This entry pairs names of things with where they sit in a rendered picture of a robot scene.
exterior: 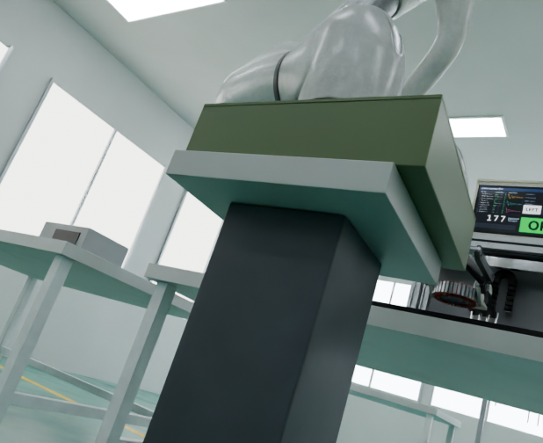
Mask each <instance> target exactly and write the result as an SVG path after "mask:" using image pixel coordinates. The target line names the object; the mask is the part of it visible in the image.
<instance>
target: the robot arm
mask: <svg viewBox="0 0 543 443"><path fill-rule="evenodd" d="M424 1H426V0H347V1H346V2H344V3H343V4H342V5H341V6H340V7H339V8H337V9H336V10H335V11H334V12H333V13H332V14H330V15H329V16H328V17H327V18H326V19H325V20H323V22H321V24H320V25H318V26H317V27H316V28H315V29H314V30H313V31H312V32H311V33H309V34H308V35H307V36H306V37H305V38H304V39H302V40H301V41H298V40H285V41H282V42H280V43H279V44H277V45H275V46H274V47H272V48H270V49H269V50H267V51H266V52H264V53H263V54H261V55H259V56H258V57H257V58H256V59H254V60H252V61H251V62H248V63H247V64H246V65H245V66H244V67H242V68H240V69H238V70H236V71H234V72H232V73H231V74H230V75H229V76H228V77H227V78H226V79H225V81H224V82H223V83H222V85H221V87H220V89H219V90H218V93H217V95H216V98H215V104H217V103H238V102H260V101H281V100H302V99H324V98H366V97H387V96H408V95H426V94H427V93H428V92H429V91H430V90H431V88H432V87H433V86H434V85H435V84H436V82H437V81H438V80H439V79H440V78H441V77H442V75H444V73H445V72H446V71H447V70H448V69H449V68H450V66H451V65H452V64H453V62H454V60H455V59H456V57H457V56H458V54H459V52H460V50H461V48H462V46H463V44H464V41H465V39H466V37H467V31H468V27H469V24H470V19H471V16H472V12H473V8H474V3H475V0H435V6H436V13H437V21H438V32H437V36H436V39H435V41H434V43H433V45H432V47H431V49H430V50H429V52H428V53H427V55H426V56H425V57H424V58H423V59H422V61H421V62H420V63H419V64H418V66H417V67H416V68H415V70H414V71H413V72H412V74H411V75H410V76H409V78H408V79H407V80H406V81H405V83H403V79H404V73H405V51H404V45H403V40H402V36H401V35H400V34H399V31H398V29H397V27H396V25H395V22H394V21H393V20H395V19H397V18H399V17H400V16H401V15H403V14H404V13H406V12H408V11H410V10H412V9H414V8H416V7H417V6H418V5H419V4H421V3H422V2H424ZM469 252H470V253H471V254H472V257H473V258H474V259H475V262H476V264H477V265H478V266H479V267H478V266H477V265H476V264H475V262H474V261H473V260H472V259H471V258H470V256H469V254H468V259H467V267H466V269H467V270H468V271H469V273H470V274H471V275H472V276H473V277H474V278H475V279H476V281H477V283H476V291H477V298H478V306H479V307H481V306H482V304H483V301H484V295H485V294H486V292H487V290H488V287H487V284H490V285H491V284H492V283H493V280H494V278H495V275H494V273H493V272H492V270H491V268H490V267H489V264H488V262H487V260H486V258H485V257H484V255H483V253H482V246H481V245H477V246H476V247H471V246H470V250H469Z"/></svg>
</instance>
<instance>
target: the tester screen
mask: <svg viewBox="0 0 543 443"><path fill-rule="evenodd" d="M524 205H532V206H543V190H540V189H519V188H499V187H481V188H480V192H479V197H478V201H477V205H476V209H475V214H474V215H475V222H481V223H492V224H503V225H514V226H516V229H515V230H508V229H489V228H478V227H474V229H476V230H486V231H495V232H506V233H516V234H526V235H535V236H543V234H535V233H525V232H518V231H519V226H520V221H521V217H528V218H540V219H543V215H542V214H522V213H523V207H524ZM487 214H495V215H507V218H506V222H495V221H486V215H487Z"/></svg>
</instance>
